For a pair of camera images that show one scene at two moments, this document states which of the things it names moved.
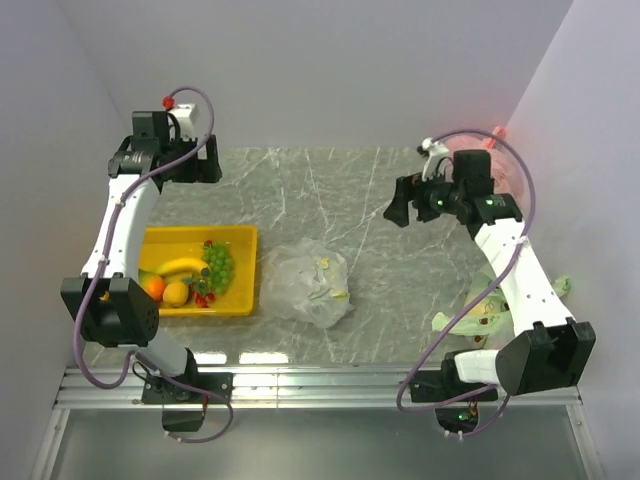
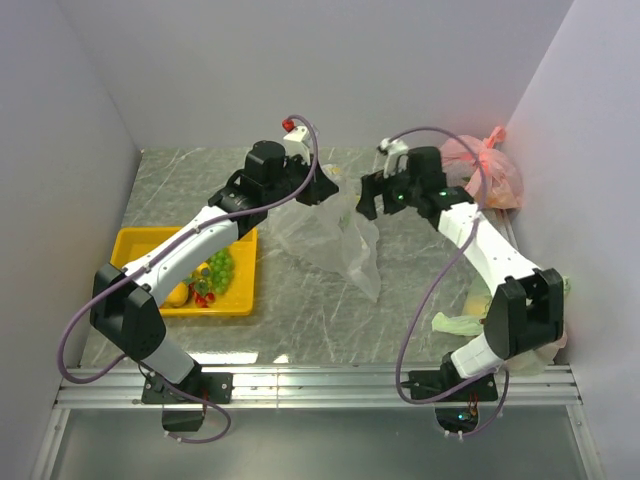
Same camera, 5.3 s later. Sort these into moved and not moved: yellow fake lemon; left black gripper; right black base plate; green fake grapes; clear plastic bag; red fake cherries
Moved: left black gripper; clear plastic bag
Not moved: red fake cherries; green fake grapes; right black base plate; yellow fake lemon
